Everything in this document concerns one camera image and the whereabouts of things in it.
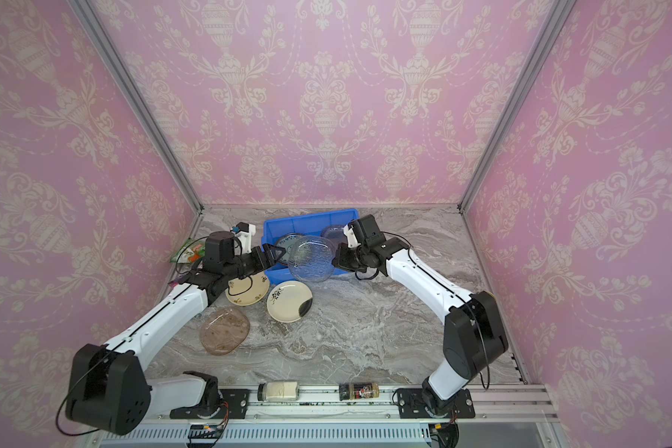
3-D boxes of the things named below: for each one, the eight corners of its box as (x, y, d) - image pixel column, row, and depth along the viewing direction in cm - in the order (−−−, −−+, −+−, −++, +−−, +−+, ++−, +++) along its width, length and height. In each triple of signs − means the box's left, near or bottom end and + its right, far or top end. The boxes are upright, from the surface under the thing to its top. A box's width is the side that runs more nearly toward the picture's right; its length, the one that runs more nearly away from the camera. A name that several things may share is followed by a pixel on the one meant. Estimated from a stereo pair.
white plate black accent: (264, 322, 91) (263, 319, 89) (271, 284, 100) (270, 281, 98) (310, 322, 91) (310, 319, 89) (313, 284, 100) (313, 281, 98)
